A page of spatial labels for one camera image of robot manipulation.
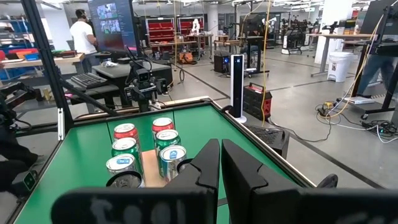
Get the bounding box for black computer with blue light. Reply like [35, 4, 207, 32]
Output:
[213, 50, 233, 75]

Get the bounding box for red Fanta can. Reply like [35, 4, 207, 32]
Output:
[113, 123, 140, 142]
[151, 117, 176, 134]

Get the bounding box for black keyboard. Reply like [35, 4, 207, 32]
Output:
[70, 72, 109, 90]

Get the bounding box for yellow cable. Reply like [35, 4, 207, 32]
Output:
[259, 0, 272, 127]

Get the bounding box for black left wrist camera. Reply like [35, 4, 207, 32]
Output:
[136, 68, 152, 84]

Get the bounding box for green table mat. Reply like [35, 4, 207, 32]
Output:
[14, 104, 308, 224]

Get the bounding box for red bin rack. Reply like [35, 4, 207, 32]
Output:
[177, 15, 206, 37]
[145, 17, 177, 48]

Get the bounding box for wooden workbench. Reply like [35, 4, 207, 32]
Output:
[0, 52, 86, 71]

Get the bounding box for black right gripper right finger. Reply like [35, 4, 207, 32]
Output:
[221, 138, 398, 224]

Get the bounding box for white trash bin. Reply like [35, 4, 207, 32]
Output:
[326, 51, 355, 83]

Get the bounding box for red black toolbox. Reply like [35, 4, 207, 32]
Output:
[243, 82, 274, 123]

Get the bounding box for black desk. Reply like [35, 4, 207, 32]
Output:
[67, 61, 174, 110]

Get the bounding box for wooden shelf with black frame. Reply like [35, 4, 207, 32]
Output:
[106, 110, 175, 189]

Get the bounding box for green Sprite can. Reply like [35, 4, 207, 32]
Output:
[154, 129, 182, 178]
[111, 137, 144, 175]

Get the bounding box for blue silver Red Bull can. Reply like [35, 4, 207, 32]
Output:
[159, 144, 188, 183]
[105, 153, 138, 177]

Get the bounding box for white black tower stand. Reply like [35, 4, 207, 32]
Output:
[229, 54, 248, 124]

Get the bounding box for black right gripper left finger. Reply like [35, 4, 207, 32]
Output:
[51, 138, 221, 224]

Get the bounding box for black computer case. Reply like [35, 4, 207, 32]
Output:
[245, 123, 290, 160]

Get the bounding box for black monitor screen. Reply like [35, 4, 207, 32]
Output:
[87, 0, 141, 56]

